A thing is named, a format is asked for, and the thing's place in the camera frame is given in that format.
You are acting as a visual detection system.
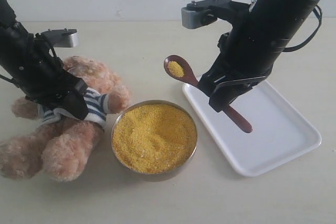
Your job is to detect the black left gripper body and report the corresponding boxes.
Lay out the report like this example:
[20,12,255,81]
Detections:
[7,50,76,106]

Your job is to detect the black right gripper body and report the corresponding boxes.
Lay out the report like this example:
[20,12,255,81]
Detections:
[208,28,289,87]

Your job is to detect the pink teddy bear striped shirt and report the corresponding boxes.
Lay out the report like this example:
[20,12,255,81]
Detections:
[0,55,133,183]

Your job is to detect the dark red wooden spoon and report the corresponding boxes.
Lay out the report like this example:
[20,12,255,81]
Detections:
[163,55,253,133]

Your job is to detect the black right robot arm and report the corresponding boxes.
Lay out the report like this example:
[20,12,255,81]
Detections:
[188,0,320,111]

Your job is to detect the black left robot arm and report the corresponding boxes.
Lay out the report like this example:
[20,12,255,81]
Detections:
[1,0,88,120]

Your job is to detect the white rectangular plastic tray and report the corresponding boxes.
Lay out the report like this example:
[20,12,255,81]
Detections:
[182,81,322,177]

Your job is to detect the metal bowl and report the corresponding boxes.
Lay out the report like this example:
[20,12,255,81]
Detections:
[111,99,198,182]

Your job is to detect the yellow millet grain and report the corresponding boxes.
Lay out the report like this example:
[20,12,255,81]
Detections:
[112,100,197,175]

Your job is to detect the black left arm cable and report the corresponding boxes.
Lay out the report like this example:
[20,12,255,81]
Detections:
[34,32,58,59]

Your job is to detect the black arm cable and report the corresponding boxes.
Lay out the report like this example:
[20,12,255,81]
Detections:
[283,5,323,53]
[34,32,58,59]

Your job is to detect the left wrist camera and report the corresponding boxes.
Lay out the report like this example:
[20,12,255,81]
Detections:
[41,28,79,48]

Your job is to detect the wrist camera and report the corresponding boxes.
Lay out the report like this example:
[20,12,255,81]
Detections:
[41,28,79,48]
[181,0,250,29]

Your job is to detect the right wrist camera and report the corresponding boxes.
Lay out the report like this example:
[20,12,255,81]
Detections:
[181,0,250,29]

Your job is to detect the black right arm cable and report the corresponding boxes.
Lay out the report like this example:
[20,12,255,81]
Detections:
[283,5,323,53]

